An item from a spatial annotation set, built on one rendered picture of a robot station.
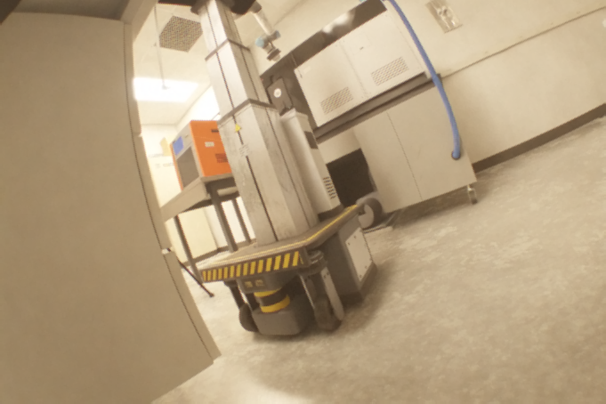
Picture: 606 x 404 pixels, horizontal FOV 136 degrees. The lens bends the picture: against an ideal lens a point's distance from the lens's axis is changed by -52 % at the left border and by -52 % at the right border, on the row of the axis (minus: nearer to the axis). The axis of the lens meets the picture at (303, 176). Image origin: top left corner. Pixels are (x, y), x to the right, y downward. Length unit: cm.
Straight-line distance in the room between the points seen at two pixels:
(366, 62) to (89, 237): 159
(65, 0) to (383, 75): 151
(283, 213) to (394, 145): 86
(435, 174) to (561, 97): 190
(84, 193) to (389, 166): 139
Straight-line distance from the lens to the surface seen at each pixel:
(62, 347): 36
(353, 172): 229
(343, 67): 171
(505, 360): 51
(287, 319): 73
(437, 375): 51
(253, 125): 85
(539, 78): 289
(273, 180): 81
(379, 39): 168
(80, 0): 61
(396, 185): 149
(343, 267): 75
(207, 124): 182
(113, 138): 41
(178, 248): 437
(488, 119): 268
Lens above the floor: 37
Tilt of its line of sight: 5 degrees up
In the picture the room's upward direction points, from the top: 21 degrees counter-clockwise
